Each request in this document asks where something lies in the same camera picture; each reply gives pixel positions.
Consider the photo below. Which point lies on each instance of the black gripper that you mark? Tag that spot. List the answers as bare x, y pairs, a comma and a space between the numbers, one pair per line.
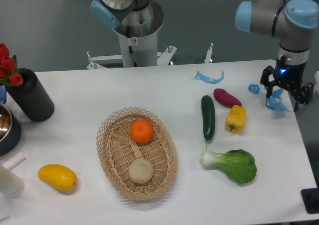
288, 75

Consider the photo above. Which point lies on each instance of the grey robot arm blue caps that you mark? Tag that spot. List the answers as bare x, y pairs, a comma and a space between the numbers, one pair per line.
293, 22

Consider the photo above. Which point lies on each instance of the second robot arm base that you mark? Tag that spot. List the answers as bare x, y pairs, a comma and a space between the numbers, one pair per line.
136, 22

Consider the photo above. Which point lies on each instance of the yellow bell pepper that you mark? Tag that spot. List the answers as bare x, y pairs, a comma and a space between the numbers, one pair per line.
236, 119

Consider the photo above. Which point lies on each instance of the crumpled blue tape piece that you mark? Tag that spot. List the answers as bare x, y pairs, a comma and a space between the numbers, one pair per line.
274, 102

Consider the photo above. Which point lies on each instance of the small blue tape roll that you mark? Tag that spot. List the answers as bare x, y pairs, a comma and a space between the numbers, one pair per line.
254, 88

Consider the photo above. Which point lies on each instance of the purple sweet potato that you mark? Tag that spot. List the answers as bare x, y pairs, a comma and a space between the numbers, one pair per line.
226, 99

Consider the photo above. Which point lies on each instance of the green cucumber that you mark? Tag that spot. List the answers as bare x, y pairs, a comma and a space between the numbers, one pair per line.
208, 116

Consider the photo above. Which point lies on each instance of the green bok choy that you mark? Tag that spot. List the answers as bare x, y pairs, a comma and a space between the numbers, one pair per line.
238, 165

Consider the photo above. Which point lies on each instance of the blue tape strip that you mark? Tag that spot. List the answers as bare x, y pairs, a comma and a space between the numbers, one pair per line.
201, 77

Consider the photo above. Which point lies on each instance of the black device at edge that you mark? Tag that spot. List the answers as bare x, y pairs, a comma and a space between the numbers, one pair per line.
311, 200

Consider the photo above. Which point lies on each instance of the orange fruit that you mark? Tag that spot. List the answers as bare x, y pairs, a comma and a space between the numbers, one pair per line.
141, 130

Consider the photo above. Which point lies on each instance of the beige round bun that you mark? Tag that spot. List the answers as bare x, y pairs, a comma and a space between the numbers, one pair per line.
141, 171

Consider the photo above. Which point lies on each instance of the woven wicker basket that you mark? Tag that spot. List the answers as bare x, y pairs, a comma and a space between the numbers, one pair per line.
117, 151

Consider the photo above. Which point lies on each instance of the yellow mango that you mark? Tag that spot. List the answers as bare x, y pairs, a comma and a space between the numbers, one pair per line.
58, 176

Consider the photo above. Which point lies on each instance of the black cylindrical vase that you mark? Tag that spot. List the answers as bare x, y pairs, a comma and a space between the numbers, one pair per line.
32, 97

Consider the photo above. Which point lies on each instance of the white flat box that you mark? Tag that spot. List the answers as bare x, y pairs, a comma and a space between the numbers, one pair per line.
14, 161

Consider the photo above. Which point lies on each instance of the red tulip bouquet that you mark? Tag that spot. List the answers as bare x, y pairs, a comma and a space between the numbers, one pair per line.
9, 72

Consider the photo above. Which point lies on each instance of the metal bowl dark rim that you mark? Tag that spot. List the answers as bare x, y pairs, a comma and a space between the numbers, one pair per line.
10, 130

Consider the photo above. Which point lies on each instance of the white cylindrical bottle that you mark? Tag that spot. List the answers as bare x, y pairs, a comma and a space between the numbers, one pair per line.
11, 185

